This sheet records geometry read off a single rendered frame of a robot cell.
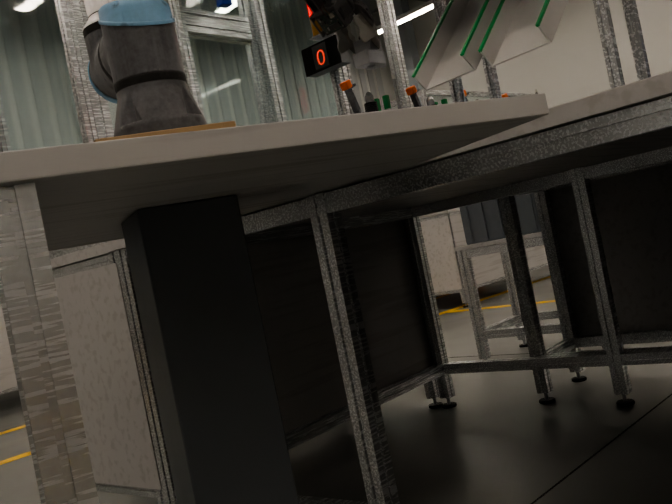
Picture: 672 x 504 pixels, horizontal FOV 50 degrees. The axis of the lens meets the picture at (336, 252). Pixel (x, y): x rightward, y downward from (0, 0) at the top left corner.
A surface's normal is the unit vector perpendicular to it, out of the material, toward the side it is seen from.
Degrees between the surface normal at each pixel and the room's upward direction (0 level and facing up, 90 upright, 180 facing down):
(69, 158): 90
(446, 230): 90
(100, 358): 90
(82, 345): 90
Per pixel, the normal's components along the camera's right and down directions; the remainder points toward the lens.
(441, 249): -0.69, 0.14
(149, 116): -0.07, -0.26
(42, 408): 0.42, -0.09
